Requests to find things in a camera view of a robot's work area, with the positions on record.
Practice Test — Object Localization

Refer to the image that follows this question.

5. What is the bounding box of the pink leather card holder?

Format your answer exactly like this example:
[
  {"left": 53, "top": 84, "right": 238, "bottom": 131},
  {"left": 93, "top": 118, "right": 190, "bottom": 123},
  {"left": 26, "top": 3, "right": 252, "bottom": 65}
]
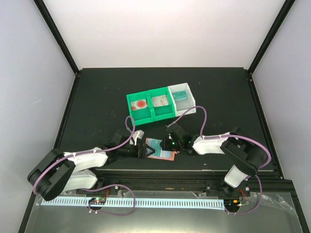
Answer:
[{"left": 156, "top": 149, "right": 177, "bottom": 161}]

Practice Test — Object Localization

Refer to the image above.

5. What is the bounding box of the teal chip credit card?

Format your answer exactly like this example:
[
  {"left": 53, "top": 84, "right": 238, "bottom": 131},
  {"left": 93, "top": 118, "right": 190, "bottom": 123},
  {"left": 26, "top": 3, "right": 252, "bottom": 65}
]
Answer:
[{"left": 146, "top": 138, "right": 162, "bottom": 157}]

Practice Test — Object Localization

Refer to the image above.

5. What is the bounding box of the white pagoda credit card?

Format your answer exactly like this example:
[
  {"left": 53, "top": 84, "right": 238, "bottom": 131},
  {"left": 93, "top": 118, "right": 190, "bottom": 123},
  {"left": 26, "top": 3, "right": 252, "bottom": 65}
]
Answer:
[{"left": 152, "top": 95, "right": 169, "bottom": 107}]

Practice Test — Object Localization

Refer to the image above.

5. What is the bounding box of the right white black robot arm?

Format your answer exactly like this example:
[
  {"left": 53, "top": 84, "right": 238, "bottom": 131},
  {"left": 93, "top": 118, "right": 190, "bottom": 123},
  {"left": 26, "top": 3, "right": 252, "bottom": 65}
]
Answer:
[{"left": 160, "top": 123, "right": 272, "bottom": 197}]

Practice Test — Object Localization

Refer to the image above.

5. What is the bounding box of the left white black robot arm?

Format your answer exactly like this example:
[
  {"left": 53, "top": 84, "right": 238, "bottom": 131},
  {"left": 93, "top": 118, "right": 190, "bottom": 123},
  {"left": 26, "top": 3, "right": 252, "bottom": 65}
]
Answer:
[{"left": 27, "top": 130, "right": 156, "bottom": 201}]

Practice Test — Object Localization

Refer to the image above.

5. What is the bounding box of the red white credit card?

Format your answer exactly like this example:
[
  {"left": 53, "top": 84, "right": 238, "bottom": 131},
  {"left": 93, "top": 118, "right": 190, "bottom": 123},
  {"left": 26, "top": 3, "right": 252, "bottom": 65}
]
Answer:
[{"left": 130, "top": 99, "right": 148, "bottom": 111}]

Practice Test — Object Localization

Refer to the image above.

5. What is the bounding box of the left green bin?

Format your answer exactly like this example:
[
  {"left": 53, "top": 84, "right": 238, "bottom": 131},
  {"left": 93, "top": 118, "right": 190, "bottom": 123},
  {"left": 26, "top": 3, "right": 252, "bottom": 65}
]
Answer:
[{"left": 126, "top": 91, "right": 155, "bottom": 126}]

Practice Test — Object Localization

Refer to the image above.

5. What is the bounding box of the green bin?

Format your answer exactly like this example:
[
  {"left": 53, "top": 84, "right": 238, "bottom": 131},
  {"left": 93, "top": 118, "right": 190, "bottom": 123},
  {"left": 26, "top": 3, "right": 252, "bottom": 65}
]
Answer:
[
  {"left": 147, "top": 87, "right": 175, "bottom": 121},
  {"left": 126, "top": 91, "right": 155, "bottom": 126}
]

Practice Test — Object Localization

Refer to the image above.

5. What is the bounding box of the middle green bin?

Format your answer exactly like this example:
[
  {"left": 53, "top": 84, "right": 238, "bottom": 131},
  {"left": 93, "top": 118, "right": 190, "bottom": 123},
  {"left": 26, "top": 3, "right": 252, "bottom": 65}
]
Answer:
[{"left": 147, "top": 87, "right": 175, "bottom": 121}]

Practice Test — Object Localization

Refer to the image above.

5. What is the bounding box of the white bin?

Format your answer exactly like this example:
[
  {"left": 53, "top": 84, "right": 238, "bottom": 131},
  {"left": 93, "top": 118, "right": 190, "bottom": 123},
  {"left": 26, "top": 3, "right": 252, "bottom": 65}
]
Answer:
[{"left": 168, "top": 83, "right": 196, "bottom": 117}]

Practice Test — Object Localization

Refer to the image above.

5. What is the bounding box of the left electronics board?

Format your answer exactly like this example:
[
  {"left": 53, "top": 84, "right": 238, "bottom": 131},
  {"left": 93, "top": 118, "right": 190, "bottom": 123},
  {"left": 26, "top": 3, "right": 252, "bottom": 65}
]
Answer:
[{"left": 88, "top": 197, "right": 106, "bottom": 205}]

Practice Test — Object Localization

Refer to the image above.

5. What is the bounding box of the electronics board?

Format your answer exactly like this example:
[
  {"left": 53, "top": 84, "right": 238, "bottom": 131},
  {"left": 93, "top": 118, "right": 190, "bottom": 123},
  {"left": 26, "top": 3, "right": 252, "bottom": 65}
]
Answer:
[
  {"left": 224, "top": 200, "right": 249, "bottom": 208},
  {"left": 88, "top": 197, "right": 106, "bottom": 205}
]

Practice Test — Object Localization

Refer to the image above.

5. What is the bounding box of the right electronics board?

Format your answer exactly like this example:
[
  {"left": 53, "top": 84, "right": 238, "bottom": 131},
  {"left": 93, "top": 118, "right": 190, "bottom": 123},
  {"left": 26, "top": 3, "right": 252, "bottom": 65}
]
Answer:
[{"left": 224, "top": 200, "right": 249, "bottom": 208}]

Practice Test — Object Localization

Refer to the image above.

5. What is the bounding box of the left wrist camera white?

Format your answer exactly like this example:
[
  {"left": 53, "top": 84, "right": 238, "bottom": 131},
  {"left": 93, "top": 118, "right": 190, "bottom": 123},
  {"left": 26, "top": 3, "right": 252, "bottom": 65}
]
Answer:
[{"left": 129, "top": 130, "right": 144, "bottom": 146}]

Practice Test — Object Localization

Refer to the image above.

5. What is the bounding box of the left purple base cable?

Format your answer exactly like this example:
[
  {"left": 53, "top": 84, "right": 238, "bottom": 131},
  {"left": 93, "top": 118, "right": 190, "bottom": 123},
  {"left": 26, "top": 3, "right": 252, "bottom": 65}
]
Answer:
[{"left": 85, "top": 184, "right": 137, "bottom": 216}]

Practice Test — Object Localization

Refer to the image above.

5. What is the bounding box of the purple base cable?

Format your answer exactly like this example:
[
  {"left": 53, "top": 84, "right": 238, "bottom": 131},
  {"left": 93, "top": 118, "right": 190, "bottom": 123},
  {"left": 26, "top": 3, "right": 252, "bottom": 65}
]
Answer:
[
  {"left": 85, "top": 184, "right": 137, "bottom": 216},
  {"left": 225, "top": 174, "right": 263, "bottom": 216}
]

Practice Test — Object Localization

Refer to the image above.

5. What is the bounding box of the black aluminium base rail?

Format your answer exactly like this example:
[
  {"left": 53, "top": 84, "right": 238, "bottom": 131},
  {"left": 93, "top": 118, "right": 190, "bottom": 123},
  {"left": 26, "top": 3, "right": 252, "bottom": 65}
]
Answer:
[{"left": 72, "top": 167, "right": 295, "bottom": 197}]

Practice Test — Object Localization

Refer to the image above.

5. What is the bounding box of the white slotted cable duct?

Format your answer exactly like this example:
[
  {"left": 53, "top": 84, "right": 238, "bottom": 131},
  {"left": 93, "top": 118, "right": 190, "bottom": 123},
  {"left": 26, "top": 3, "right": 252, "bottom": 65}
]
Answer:
[{"left": 41, "top": 197, "right": 225, "bottom": 210}]

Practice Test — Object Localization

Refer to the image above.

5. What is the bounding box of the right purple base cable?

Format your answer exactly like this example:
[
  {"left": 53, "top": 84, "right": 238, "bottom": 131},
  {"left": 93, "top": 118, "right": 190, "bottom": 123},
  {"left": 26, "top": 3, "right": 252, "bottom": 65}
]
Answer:
[{"left": 225, "top": 174, "right": 263, "bottom": 216}]

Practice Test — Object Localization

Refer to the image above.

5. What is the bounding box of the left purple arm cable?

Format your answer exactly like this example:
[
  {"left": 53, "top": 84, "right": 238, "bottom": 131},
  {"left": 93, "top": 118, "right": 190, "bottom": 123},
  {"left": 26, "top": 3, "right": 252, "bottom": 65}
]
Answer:
[{"left": 33, "top": 116, "right": 136, "bottom": 195}]

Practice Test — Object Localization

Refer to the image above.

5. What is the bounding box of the left black frame post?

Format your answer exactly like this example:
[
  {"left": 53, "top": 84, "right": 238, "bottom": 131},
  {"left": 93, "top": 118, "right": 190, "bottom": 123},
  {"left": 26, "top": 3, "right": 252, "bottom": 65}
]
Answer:
[{"left": 34, "top": 0, "right": 80, "bottom": 75}]

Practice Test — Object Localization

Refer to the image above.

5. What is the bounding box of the black frame post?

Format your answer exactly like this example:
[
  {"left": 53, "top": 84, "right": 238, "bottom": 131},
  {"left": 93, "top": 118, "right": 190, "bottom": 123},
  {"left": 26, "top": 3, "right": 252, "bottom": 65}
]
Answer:
[
  {"left": 34, "top": 0, "right": 80, "bottom": 75},
  {"left": 247, "top": 0, "right": 297, "bottom": 73}
]

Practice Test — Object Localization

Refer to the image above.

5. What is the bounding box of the right black frame post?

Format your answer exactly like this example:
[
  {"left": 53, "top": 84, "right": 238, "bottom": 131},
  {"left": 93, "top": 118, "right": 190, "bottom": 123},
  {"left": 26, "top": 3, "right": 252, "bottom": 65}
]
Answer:
[{"left": 247, "top": 0, "right": 297, "bottom": 73}]

